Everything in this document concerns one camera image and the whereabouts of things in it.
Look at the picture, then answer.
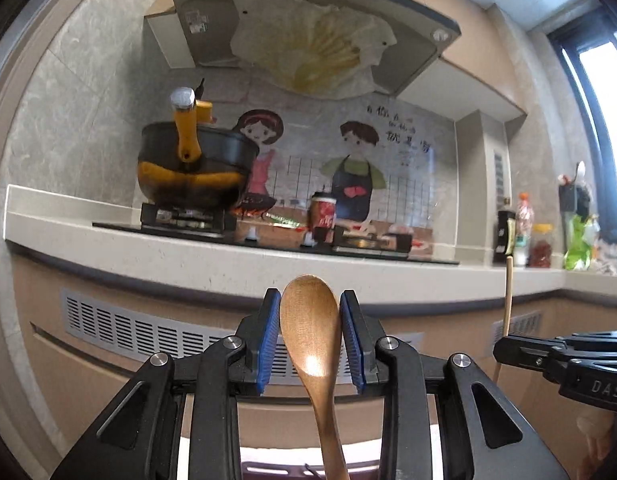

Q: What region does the wooden chopstick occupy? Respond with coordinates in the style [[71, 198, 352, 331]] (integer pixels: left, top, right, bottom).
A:
[[493, 255, 514, 385]]

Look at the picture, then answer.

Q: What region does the wooden spoon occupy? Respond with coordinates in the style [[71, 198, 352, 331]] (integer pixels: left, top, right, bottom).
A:
[[280, 275, 349, 479]]

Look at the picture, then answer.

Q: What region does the cartoon kitchen backsplash sticker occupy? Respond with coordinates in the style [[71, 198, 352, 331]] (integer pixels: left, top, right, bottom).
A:
[[214, 94, 458, 260]]

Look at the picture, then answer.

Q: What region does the person's right hand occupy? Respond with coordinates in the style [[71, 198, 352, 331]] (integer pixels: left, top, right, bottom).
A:
[[576, 408, 617, 479]]

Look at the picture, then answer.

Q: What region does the white textured table cloth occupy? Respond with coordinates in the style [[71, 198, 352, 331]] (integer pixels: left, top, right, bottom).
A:
[[176, 434, 443, 479]]

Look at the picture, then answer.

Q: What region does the small grey vent grille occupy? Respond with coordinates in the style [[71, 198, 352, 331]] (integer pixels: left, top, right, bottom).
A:
[[491, 311, 543, 346]]

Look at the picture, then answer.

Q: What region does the maroon plastic utensil holder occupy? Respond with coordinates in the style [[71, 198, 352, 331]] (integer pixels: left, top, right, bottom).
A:
[[241, 460, 380, 480]]

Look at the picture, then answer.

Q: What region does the long grey vent grille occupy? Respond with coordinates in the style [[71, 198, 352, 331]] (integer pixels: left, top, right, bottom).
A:
[[60, 288, 425, 386]]

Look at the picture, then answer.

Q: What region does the jar with yellow lid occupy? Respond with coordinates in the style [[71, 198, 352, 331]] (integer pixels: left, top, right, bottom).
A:
[[529, 223, 553, 268]]

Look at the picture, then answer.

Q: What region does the green plastic bag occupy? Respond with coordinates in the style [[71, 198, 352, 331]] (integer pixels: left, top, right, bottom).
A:
[[564, 214, 600, 271]]

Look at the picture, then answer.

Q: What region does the dark sauce bottle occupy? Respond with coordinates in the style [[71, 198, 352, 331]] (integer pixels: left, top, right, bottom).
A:
[[494, 209, 517, 264]]

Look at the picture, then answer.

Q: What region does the clear bottle orange cap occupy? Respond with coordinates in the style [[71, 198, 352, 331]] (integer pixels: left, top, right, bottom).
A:
[[513, 192, 534, 268]]

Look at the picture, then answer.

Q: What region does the black gas stove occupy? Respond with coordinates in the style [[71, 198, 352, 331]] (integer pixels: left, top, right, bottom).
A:
[[92, 203, 458, 266]]

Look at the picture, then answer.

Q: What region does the red cola can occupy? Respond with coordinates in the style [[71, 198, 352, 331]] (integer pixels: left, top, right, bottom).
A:
[[308, 191, 337, 243]]

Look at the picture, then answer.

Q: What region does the black and yellow wok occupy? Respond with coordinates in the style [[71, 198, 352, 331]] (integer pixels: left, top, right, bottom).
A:
[[137, 84, 260, 210]]

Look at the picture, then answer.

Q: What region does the range hood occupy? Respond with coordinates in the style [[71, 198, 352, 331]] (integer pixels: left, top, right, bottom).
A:
[[146, 0, 524, 122]]

